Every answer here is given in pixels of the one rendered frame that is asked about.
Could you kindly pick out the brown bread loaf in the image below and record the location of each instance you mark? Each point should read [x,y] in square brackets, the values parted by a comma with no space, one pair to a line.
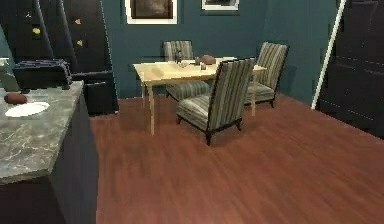
[207,59]

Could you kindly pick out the white plate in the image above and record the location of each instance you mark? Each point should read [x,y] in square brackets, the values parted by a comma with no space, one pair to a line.
[27,109]

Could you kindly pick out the brown potato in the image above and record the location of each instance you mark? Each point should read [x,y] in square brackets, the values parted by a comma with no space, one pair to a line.
[15,98]

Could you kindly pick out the white framed dark picture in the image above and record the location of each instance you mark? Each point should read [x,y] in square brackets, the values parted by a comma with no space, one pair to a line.
[151,10]

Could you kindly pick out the dark room door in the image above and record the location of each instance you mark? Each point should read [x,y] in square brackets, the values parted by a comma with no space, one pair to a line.
[356,63]

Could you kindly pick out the black bin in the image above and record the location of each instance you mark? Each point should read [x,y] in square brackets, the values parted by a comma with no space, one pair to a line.
[100,96]

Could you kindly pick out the small pale bowl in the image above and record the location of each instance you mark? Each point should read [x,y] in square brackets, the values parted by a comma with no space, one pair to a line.
[183,64]

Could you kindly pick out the grey marble kitchen counter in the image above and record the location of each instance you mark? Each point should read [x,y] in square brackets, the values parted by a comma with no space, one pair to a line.
[30,133]

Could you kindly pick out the striped upholstered chair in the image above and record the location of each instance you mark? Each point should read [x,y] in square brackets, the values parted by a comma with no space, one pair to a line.
[226,96]
[270,66]
[181,53]

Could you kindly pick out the black fridge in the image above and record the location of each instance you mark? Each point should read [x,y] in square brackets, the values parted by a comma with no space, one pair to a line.
[66,36]

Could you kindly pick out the small grey cup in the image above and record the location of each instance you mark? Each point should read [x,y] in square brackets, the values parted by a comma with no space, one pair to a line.
[203,66]

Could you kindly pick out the black toaster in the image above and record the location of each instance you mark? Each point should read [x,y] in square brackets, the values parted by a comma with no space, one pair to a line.
[41,75]

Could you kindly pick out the small dark pepper shaker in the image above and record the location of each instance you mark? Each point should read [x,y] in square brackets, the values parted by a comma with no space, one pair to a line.
[178,56]

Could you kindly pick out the white framed small picture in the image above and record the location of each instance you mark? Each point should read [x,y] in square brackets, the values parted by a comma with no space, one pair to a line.
[220,4]

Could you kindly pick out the pale wooden dining table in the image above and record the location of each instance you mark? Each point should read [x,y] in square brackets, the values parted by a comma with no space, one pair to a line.
[166,71]

